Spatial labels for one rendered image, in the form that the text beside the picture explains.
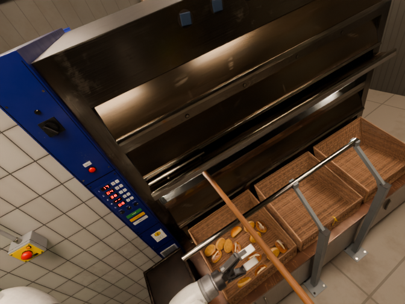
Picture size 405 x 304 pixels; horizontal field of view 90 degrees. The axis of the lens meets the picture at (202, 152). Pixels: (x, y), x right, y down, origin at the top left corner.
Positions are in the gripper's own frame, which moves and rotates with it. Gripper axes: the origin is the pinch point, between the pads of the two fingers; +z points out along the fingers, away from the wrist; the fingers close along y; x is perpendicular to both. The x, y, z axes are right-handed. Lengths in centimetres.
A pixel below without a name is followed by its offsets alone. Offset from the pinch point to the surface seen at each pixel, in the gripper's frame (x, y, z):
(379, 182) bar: 1, 24, 90
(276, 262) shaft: 7.9, -0.8, 5.9
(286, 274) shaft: 13.5, -0.8, 6.0
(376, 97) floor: -121, 119, 313
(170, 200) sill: -55, 2, -22
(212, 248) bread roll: -40, 55, -15
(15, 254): -48, -29, -90
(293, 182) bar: -18.7, 2.2, 42.1
